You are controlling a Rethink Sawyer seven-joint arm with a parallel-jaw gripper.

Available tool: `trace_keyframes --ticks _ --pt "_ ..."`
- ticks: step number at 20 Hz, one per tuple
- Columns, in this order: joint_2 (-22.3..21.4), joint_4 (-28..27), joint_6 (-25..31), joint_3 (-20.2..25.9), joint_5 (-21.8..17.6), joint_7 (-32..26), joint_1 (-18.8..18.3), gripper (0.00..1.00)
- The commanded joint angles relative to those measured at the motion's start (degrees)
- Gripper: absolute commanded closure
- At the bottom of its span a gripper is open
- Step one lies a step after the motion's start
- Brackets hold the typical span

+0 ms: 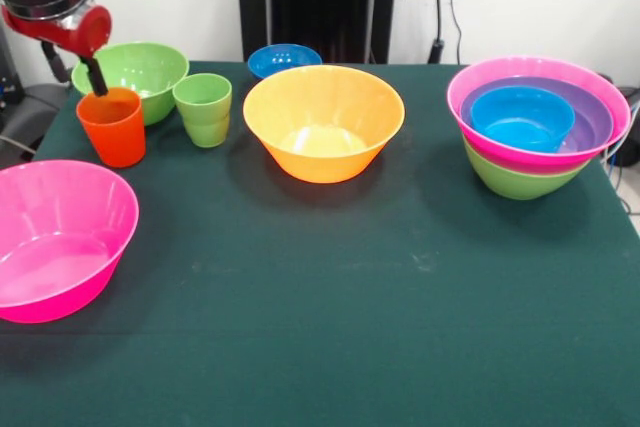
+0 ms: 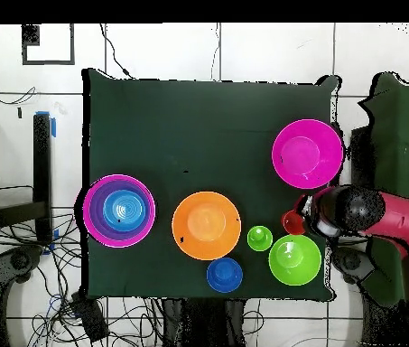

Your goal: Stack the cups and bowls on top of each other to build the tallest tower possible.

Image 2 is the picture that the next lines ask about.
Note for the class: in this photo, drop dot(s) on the orange-red plastic cup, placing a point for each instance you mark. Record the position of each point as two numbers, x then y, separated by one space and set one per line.
292 224

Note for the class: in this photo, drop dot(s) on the black power adapter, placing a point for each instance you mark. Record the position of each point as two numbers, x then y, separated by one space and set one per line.
90 318

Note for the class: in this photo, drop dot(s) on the orange plastic bowl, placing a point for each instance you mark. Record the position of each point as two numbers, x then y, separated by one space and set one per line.
206 226

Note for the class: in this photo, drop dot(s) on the purple plastic bowl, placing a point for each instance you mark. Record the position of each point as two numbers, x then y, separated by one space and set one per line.
95 217

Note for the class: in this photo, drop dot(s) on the dark blue bowl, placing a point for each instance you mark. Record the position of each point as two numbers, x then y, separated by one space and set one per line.
224 274

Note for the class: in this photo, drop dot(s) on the green plastic cup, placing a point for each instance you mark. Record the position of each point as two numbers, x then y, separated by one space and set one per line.
262 242

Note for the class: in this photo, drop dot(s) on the black square floor frame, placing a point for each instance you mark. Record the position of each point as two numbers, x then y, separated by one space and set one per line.
30 36

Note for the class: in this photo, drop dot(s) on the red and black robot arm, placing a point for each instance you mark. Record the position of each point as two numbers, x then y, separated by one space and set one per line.
399 213

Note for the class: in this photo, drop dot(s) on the green plastic bowl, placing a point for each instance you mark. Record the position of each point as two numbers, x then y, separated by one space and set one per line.
298 267

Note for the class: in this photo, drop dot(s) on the black stand with blue tape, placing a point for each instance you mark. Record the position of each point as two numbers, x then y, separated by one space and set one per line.
42 162

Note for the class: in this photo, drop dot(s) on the dark green tablecloth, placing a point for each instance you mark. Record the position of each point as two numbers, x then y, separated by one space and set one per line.
171 115

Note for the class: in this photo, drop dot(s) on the black pedestal foot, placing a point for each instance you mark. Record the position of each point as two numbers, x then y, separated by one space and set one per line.
348 262
20 260

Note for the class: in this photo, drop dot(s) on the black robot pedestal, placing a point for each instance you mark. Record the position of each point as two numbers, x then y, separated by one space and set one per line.
204 325

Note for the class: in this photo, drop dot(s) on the translucent blue bowl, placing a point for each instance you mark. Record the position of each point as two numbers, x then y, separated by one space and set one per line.
124 211

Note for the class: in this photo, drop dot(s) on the pink plastic bowl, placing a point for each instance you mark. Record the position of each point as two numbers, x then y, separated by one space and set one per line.
87 213
305 151

